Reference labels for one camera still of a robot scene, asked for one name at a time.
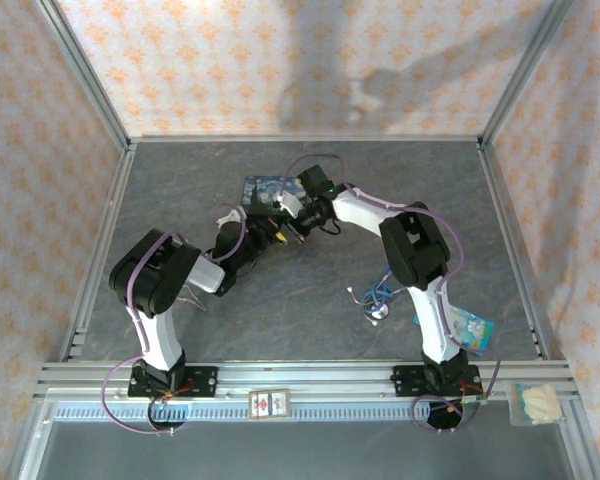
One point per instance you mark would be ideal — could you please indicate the blue stethoscope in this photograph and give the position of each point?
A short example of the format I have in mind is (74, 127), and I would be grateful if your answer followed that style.
(377, 305)

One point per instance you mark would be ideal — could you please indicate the aluminium side rail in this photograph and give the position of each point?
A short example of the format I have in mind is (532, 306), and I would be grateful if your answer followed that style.
(512, 250)
(97, 255)

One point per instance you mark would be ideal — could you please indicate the yellow-headed key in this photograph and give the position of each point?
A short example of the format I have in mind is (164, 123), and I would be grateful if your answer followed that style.
(280, 239)

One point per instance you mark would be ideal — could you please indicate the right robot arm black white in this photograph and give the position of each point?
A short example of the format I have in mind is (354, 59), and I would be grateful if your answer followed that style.
(415, 245)

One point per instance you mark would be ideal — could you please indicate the clear bag with white contents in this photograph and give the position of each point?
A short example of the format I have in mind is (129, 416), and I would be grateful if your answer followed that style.
(537, 404)

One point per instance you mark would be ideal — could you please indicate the starry night tin box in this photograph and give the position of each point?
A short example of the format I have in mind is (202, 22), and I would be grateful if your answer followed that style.
(265, 192)

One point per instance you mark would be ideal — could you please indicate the wide aluminium base rail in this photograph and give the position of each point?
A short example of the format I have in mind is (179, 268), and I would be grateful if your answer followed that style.
(305, 377)

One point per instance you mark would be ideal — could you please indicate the framed card with red mark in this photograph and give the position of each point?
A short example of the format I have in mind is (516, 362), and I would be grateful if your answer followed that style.
(269, 403)

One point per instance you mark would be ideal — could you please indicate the light blue printed packet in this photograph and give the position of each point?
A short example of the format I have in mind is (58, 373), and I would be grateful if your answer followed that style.
(472, 330)

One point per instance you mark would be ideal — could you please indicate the aluminium frame post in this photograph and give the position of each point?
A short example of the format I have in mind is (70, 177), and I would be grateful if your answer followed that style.
(525, 75)
(82, 75)

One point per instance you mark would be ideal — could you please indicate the small padlock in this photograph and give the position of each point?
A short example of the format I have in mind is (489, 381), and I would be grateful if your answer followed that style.
(298, 240)

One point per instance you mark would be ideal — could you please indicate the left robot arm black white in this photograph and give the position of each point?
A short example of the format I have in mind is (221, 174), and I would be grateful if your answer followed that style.
(155, 280)

